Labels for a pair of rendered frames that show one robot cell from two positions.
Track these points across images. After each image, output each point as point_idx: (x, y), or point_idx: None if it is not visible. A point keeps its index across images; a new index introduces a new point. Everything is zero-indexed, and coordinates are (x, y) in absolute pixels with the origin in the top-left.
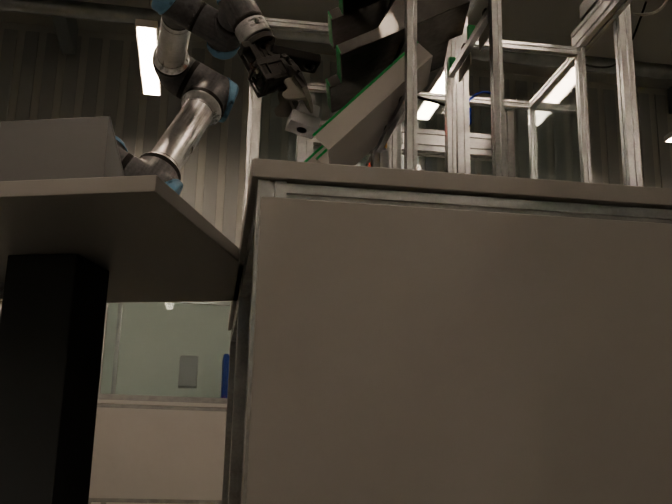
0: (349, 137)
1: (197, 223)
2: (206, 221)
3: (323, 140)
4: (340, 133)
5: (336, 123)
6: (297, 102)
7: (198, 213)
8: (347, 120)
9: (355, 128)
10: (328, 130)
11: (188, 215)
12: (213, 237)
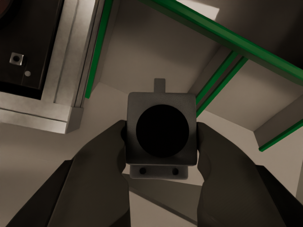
0: (265, 103)
1: (181, 214)
2: (167, 209)
3: (260, 138)
4: (274, 120)
5: (284, 126)
6: (117, 165)
7: (183, 218)
8: (293, 113)
9: (283, 100)
10: (273, 134)
11: (196, 222)
12: (149, 197)
